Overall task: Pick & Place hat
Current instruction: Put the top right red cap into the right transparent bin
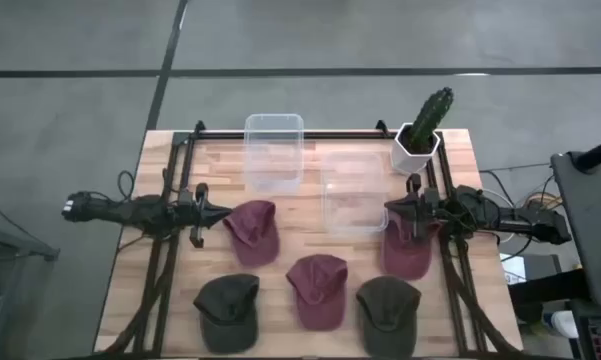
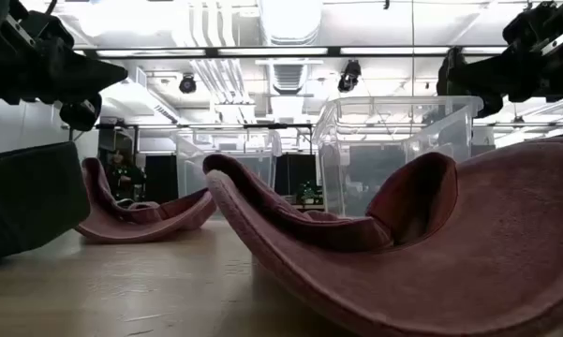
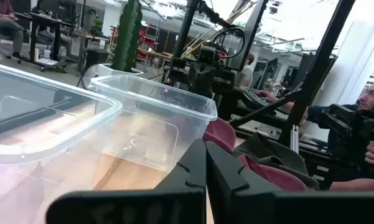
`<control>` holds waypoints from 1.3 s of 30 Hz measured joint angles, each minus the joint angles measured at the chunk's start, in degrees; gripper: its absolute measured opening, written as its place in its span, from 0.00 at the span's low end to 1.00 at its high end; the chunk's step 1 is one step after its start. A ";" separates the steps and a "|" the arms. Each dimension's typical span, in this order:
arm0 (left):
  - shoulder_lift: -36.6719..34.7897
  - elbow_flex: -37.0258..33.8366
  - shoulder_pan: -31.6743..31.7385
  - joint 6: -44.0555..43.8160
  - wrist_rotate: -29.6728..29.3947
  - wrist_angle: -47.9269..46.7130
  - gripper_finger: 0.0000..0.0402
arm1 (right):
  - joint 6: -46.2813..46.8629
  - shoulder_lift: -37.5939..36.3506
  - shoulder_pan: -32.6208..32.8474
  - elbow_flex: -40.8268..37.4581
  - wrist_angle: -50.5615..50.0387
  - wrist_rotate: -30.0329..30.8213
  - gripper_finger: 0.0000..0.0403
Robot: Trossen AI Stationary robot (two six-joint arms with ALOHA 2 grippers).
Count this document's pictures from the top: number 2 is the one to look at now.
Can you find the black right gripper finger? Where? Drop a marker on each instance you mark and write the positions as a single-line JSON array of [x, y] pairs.
[[489, 77], [492, 105]]

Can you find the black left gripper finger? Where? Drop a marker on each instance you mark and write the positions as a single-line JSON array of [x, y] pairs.
[[82, 112], [79, 75]]

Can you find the maroon baseball cap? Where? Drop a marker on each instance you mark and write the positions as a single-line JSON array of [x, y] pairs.
[[136, 229]]

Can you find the large maroon fabric piece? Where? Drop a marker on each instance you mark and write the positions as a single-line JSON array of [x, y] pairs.
[[496, 234]]

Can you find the green cactus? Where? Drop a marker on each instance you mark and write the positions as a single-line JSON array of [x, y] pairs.
[[454, 56]]

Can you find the person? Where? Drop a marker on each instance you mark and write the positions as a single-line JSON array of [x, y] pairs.
[[122, 178]]

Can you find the black ceiling spotlight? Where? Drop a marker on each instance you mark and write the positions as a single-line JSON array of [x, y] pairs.
[[187, 84], [350, 75]]

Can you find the long overhead light bar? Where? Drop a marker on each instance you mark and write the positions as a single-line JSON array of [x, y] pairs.
[[211, 52]]

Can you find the clear plastic storage bin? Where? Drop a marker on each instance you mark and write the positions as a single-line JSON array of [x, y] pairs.
[[356, 154], [243, 145]]

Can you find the small background potted plant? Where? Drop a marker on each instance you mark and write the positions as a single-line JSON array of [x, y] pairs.
[[307, 193]]

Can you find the black background rig frame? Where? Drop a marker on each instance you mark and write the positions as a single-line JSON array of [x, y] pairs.
[[215, 126]]

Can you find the white ceiling air duct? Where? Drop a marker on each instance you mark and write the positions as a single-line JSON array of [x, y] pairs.
[[288, 23]]

